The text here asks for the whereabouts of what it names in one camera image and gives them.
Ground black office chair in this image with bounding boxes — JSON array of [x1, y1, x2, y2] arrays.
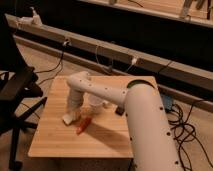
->
[[0, 12, 47, 171]]

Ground white sponge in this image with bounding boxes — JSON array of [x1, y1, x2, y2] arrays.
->
[[62, 114, 79, 125]]

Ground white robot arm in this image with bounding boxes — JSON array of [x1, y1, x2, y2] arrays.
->
[[67, 71, 182, 171]]

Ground black floor cables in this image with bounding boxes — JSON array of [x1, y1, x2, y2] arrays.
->
[[165, 103, 213, 171]]

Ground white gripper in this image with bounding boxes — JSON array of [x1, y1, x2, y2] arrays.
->
[[67, 90, 83, 118]]

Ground orange toy carrot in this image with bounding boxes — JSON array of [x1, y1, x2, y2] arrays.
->
[[76, 117, 92, 135]]

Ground white device on ledge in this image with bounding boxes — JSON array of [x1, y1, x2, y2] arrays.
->
[[18, 6, 43, 26]]

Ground blue box on floor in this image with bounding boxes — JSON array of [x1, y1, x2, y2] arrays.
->
[[161, 94, 173, 111]]

